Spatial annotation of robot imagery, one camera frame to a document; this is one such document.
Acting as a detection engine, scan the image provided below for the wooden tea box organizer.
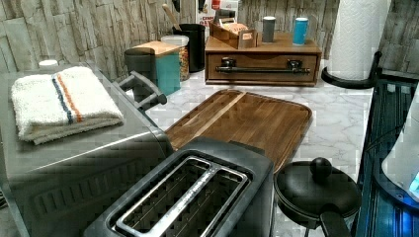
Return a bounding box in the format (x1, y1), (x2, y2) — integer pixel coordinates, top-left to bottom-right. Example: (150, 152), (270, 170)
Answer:
(209, 23), (258, 49)

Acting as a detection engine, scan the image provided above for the black cylindrical container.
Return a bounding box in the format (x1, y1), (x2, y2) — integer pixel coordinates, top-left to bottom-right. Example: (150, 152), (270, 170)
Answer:
(125, 47), (157, 83)

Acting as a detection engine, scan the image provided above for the wooden drawer cabinet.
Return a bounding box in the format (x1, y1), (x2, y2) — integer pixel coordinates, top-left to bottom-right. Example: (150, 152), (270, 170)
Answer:
(205, 33), (322, 87)

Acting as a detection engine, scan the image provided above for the red white box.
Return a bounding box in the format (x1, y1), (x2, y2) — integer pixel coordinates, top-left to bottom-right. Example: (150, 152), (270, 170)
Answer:
(195, 0), (239, 27)

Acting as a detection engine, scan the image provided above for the wooden cutting board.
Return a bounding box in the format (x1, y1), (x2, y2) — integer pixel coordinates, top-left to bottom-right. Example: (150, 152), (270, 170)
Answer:
(166, 90), (312, 171)

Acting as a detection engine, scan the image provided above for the black utensil holder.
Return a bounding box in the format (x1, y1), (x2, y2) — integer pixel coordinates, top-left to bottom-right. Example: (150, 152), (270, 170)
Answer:
(172, 24), (206, 72)

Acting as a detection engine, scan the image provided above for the white paper towel roll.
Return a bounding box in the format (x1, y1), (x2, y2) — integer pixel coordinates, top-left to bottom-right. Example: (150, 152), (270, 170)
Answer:
(327, 0), (391, 80)

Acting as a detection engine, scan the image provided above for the black pan lid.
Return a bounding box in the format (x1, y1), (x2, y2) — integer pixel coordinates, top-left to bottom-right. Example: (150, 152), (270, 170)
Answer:
(274, 157), (362, 237)

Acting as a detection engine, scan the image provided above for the clear cereal jar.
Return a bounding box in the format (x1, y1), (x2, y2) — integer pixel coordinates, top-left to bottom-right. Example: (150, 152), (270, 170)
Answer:
(161, 35), (190, 81)

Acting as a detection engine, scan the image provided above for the stainless steel toaster oven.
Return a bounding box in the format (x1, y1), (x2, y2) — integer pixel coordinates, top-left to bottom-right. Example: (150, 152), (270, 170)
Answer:
(1, 69), (173, 237)

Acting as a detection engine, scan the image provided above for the grey cup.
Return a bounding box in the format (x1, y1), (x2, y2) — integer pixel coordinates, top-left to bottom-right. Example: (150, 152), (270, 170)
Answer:
(262, 16), (276, 42)

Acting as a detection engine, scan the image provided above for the black paper towel holder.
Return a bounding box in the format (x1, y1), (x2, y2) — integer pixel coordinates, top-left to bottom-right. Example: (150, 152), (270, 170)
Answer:
(321, 51), (382, 90)

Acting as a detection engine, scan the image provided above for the wooden spoon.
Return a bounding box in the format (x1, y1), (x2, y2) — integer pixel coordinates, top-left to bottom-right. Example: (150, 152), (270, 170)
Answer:
(162, 4), (182, 31)

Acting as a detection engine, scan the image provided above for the black dish rack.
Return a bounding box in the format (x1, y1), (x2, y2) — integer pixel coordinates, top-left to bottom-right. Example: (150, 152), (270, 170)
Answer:
(351, 70), (419, 237)

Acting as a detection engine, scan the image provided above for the black two-slot toaster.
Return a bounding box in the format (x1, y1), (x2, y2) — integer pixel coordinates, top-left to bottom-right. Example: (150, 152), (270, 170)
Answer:
(83, 137), (274, 237)

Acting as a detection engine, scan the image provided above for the white striped folded towel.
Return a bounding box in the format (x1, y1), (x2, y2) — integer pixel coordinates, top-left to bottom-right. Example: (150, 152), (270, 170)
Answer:
(11, 66), (124, 145)

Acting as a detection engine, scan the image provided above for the teal canister with wooden lid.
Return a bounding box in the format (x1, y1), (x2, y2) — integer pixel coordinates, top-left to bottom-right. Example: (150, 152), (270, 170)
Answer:
(134, 40), (181, 95)

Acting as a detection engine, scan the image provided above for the blue cup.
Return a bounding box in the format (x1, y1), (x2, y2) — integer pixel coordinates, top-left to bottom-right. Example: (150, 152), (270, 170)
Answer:
(293, 17), (308, 45)

